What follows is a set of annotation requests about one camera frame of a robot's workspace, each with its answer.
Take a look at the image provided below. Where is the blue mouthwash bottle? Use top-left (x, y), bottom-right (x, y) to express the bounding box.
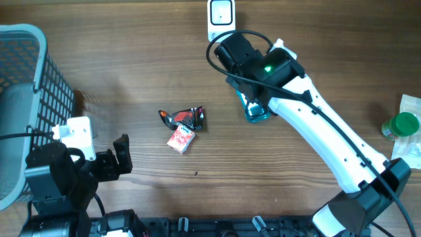
top-left (236, 91), bottom-right (270, 123)

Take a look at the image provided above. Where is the black red snack packet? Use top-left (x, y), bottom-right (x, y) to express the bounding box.
top-left (159, 106), bottom-right (205, 130)

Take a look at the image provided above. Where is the green lid jar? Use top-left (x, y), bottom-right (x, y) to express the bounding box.
top-left (381, 112), bottom-right (420, 140)

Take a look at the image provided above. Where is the beige paper pouch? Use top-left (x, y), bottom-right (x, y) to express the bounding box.
top-left (391, 94), bottom-right (420, 169)

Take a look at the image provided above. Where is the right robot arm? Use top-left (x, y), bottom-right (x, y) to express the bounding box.
top-left (205, 30), bottom-right (411, 236)

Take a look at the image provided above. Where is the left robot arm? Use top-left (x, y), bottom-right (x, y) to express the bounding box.
top-left (20, 134), bottom-right (133, 236)

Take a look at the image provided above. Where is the white barcode scanner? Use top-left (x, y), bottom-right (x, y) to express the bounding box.
top-left (207, 0), bottom-right (235, 41)

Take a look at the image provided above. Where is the grey plastic shopping basket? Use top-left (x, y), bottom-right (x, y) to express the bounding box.
top-left (1, 24), bottom-right (75, 209)

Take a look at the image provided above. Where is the right camera cable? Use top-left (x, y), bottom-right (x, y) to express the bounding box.
top-left (205, 30), bottom-right (418, 237)

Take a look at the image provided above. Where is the camera cable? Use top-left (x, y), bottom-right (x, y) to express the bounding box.
top-left (205, 30), bottom-right (418, 237)
top-left (0, 131), bottom-right (55, 141)

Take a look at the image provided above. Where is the left camera cable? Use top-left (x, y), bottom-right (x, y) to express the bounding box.
top-left (0, 131), bottom-right (55, 141)

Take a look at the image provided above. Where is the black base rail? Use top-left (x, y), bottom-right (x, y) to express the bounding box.
top-left (88, 207), bottom-right (326, 237)

